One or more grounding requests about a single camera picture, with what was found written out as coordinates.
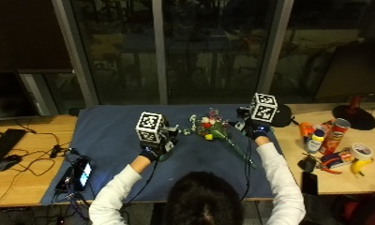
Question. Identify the person's right hand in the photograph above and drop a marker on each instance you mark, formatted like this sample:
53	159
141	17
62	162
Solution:
258	129

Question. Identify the person's left hand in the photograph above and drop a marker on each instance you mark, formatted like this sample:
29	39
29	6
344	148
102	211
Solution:
167	140

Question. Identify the white marker cube left glove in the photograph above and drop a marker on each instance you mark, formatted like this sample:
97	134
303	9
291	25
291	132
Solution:
150	126

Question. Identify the white marker cube glove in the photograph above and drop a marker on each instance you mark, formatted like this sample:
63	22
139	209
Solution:
263	108
150	126

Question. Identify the white marker cube right glove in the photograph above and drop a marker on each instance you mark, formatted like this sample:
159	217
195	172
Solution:
263	108

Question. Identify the artificial flower bouquet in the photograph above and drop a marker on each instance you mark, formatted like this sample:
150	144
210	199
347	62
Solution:
212	126

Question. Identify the black round pouch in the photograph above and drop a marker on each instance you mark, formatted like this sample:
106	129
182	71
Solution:
283	116

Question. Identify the blue table cloth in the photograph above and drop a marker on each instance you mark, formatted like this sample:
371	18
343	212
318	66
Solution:
109	134

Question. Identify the orange bottle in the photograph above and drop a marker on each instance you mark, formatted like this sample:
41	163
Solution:
306	129

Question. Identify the white bottle with blue cap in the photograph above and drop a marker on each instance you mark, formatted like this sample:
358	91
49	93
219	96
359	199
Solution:
315	142

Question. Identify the small black gadget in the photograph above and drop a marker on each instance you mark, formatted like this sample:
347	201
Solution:
307	164

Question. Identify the red chips can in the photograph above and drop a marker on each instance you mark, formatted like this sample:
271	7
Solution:
335	136

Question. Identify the smartphone with lit screen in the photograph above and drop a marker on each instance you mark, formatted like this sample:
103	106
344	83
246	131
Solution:
83	174

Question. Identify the black smartphone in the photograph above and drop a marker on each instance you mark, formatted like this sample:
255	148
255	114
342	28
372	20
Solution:
310	183

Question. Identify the black power bank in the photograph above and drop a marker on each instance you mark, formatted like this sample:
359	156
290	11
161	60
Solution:
66	179

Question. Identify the black monitor with red stand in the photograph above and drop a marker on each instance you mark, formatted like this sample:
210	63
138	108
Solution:
354	72

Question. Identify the white tape roll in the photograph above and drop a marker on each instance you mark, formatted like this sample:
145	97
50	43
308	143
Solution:
362	151

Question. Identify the yellow banana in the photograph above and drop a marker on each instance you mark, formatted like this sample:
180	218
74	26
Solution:
360	165

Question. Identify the black computer mouse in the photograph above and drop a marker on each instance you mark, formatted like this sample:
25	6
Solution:
7	162

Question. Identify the black keyboard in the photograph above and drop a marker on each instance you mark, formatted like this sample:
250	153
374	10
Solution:
2	146

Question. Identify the red chair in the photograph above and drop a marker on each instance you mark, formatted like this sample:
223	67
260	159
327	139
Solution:
368	207

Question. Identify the grey window frame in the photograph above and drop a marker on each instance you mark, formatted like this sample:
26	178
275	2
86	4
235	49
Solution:
159	47

